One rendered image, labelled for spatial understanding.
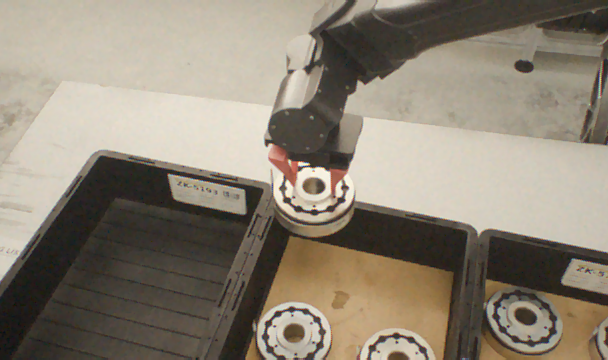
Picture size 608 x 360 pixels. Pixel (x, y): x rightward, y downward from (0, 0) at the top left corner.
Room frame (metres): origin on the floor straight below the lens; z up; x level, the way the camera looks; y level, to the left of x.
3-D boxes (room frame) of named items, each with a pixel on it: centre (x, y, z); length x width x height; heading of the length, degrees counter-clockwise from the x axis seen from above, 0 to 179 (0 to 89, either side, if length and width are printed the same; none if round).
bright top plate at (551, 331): (0.44, -0.30, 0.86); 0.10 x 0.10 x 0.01
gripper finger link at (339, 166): (0.51, -0.02, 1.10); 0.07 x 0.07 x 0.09; 75
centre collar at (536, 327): (0.44, -0.30, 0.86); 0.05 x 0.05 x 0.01
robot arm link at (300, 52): (0.51, -0.01, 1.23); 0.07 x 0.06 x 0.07; 170
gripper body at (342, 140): (0.51, -0.01, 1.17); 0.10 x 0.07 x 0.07; 75
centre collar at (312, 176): (0.51, -0.01, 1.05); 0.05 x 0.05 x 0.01
